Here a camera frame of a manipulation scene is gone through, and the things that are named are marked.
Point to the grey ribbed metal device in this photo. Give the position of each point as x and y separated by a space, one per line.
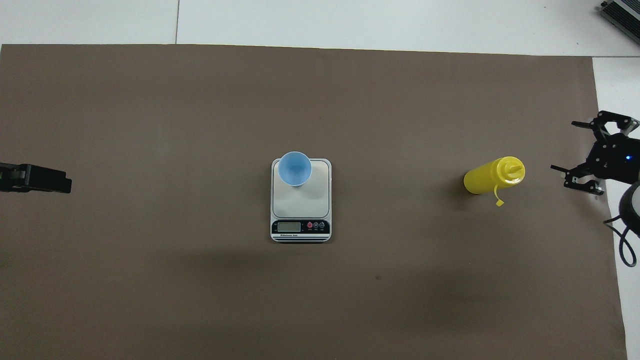
625 17

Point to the brown paper table mat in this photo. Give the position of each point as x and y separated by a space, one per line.
200 300

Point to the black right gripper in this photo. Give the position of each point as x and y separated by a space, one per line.
617 160

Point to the yellow squeeze bottle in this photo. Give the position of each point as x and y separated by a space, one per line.
487 177

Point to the silver digital kitchen scale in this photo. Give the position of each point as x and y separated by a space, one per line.
300 207

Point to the light blue plastic cup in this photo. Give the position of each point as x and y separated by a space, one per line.
295 169

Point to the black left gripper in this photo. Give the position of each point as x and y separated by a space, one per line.
10 177

